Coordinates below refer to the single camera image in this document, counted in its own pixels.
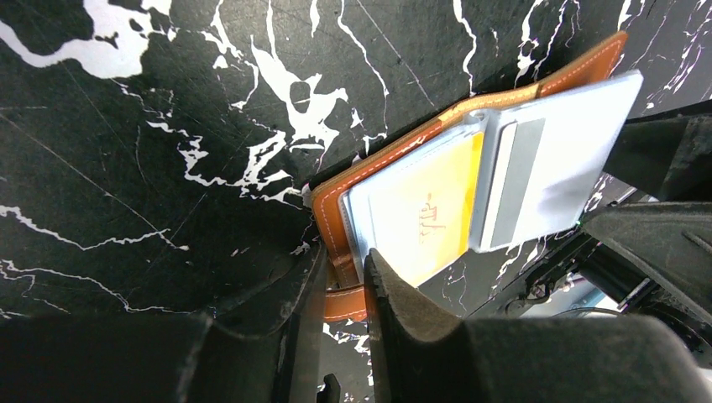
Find orange leather card holder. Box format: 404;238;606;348
311;31;643;322

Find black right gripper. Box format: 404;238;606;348
500;114;711;356

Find white card with black stripe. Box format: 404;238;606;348
478;117;613;249

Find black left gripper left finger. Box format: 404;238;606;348
1;244;327;402

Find gold yellow VIP card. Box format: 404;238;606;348
363;132;484;287

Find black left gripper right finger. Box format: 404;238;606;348
364;250;711;402

